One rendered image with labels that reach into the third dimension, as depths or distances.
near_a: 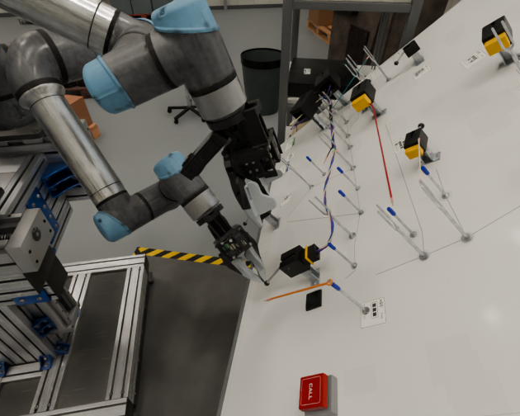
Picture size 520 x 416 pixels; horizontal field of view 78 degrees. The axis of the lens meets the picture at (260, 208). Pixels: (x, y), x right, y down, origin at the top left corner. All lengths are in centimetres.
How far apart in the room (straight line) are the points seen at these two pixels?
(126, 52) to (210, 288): 168
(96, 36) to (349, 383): 67
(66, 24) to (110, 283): 151
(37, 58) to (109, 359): 126
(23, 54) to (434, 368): 92
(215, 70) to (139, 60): 10
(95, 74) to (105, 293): 152
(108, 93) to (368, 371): 56
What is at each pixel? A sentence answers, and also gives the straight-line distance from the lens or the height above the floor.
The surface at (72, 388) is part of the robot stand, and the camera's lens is 172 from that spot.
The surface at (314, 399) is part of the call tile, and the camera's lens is 60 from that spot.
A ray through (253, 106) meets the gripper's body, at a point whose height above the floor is 145.
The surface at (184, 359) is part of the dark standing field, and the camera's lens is 185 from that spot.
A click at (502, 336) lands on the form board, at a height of 127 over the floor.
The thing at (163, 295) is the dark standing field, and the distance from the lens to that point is 206.
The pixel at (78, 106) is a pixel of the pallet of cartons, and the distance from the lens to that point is 359.
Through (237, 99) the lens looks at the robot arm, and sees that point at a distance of 49.
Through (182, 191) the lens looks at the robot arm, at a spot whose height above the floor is 123.
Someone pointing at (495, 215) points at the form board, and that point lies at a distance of 63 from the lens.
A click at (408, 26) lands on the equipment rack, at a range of 144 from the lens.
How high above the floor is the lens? 166
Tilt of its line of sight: 42 degrees down
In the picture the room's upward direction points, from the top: straight up
